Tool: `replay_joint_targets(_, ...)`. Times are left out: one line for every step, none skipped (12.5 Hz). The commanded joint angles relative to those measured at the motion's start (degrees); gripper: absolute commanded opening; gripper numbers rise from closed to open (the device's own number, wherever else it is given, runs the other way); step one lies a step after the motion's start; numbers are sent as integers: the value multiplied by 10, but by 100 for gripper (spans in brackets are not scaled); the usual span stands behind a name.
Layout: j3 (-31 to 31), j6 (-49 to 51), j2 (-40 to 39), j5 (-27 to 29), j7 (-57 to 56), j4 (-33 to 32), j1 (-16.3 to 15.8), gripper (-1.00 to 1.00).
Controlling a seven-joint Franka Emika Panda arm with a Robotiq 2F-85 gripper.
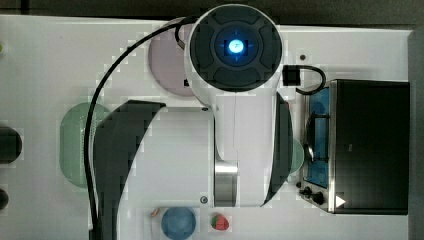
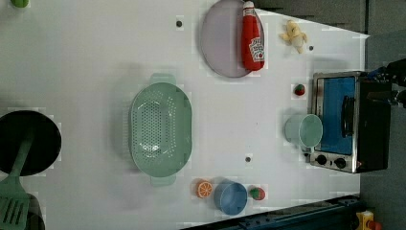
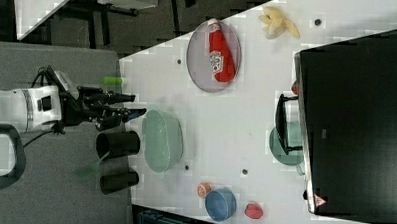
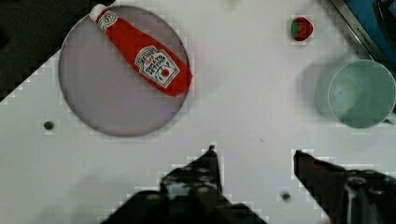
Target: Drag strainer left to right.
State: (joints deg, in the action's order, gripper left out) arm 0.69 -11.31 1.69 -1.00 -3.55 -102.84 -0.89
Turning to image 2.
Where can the green plastic strainer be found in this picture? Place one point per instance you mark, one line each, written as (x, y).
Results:
(160, 129)

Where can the toy orange half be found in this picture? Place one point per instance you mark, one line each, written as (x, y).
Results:
(204, 188)

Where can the grey round plate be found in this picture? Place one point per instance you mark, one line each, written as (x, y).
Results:
(220, 38)

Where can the red ketchup bottle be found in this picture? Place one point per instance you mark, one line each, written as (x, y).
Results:
(252, 49)

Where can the blue plastic cup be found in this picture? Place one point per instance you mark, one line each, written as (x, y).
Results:
(230, 197)

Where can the red green toy fruit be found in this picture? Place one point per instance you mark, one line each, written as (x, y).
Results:
(257, 193)

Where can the small toy strawberry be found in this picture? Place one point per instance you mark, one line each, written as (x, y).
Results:
(299, 90)

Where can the green plastic cup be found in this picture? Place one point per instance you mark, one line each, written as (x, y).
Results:
(304, 130)

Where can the peeled toy banana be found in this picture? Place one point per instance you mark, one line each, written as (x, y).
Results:
(294, 36)

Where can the silver black toaster oven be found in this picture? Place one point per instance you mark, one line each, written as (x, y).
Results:
(356, 134)

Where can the black round pan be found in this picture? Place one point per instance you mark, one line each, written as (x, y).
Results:
(46, 145)

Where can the yellow red emergency button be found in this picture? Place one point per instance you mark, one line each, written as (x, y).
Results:
(367, 222)

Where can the green plastic spatula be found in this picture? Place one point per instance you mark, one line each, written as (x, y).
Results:
(15, 201)

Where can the small green object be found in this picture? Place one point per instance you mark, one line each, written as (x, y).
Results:
(20, 3)

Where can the blue metal table frame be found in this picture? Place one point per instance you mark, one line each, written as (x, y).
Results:
(332, 214)

